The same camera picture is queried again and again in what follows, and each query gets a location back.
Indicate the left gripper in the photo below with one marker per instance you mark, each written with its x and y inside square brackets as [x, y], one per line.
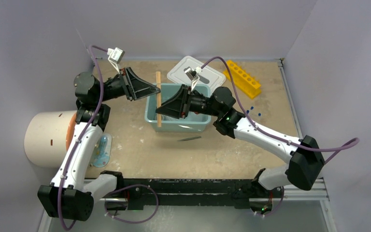
[135, 87]

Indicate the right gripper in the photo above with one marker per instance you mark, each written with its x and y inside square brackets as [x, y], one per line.
[173, 108]

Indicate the wooden stick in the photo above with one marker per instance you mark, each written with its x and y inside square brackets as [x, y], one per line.
[158, 98]

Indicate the teal plastic bin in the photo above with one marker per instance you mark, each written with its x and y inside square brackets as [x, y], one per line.
[192, 123]

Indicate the white bin lid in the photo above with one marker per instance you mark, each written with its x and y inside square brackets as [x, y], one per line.
[208, 75]

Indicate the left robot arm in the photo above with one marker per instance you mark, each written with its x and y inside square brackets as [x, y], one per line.
[67, 196]

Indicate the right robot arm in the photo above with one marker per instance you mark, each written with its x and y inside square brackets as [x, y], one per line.
[303, 161]

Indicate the blue blister pack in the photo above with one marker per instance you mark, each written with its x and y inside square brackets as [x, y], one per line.
[101, 153]

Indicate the yellow test tube rack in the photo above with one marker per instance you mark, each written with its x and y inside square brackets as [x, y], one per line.
[248, 84]

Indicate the white cylinder orange end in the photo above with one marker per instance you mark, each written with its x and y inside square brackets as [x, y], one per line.
[48, 138]

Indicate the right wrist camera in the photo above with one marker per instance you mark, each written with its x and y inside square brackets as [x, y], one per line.
[193, 75]

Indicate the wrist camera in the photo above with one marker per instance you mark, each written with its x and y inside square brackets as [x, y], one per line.
[114, 57]
[193, 75]

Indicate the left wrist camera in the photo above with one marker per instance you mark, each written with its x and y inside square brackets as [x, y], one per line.
[114, 57]

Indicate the black base frame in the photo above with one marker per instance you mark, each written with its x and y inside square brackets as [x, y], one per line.
[237, 193]

